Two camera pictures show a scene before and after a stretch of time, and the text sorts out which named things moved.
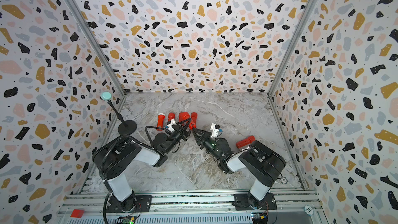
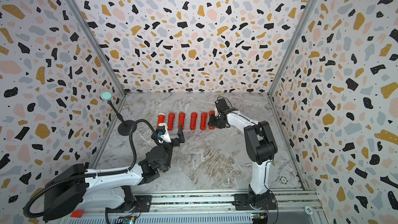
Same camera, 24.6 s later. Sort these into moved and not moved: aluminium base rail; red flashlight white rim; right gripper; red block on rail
Moved: right gripper
Not moved: aluminium base rail; red block on rail; red flashlight white rim
